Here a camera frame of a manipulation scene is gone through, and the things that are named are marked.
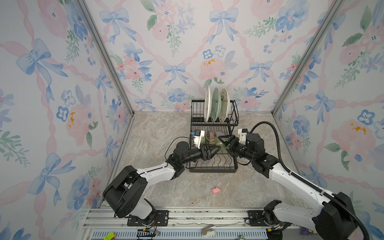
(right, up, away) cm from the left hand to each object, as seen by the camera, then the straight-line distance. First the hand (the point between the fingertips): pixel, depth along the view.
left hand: (219, 147), depth 72 cm
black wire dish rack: (+5, -12, +22) cm, 26 cm away
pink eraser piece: (0, -25, +9) cm, 26 cm away
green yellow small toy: (-50, -39, -5) cm, 64 cm away
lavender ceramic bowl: (+3, +6, +20) cm, 21 cm away
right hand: (+1, +3, +5) cm, 6 cm away
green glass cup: (+2, 0, 0) cm, 2 cm away
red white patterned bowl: (-2, +5, +21) cm, 21 cm away
